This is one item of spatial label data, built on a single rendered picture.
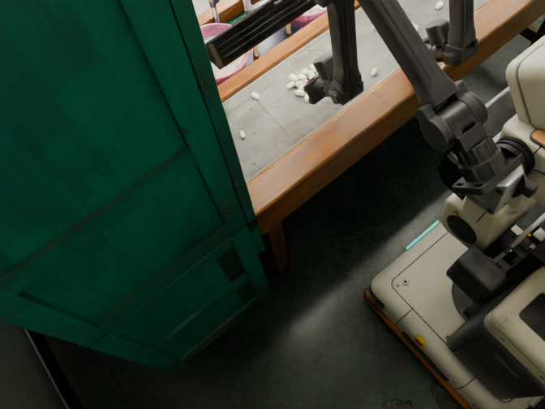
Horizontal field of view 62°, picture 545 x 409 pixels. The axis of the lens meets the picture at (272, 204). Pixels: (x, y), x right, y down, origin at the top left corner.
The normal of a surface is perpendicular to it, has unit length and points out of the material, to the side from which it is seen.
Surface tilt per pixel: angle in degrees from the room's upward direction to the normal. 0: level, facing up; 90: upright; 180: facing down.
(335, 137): 0
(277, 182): 0
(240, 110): 0
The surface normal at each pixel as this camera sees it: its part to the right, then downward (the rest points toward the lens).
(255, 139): -0.08, -0.42
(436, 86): 0.12, 0.04
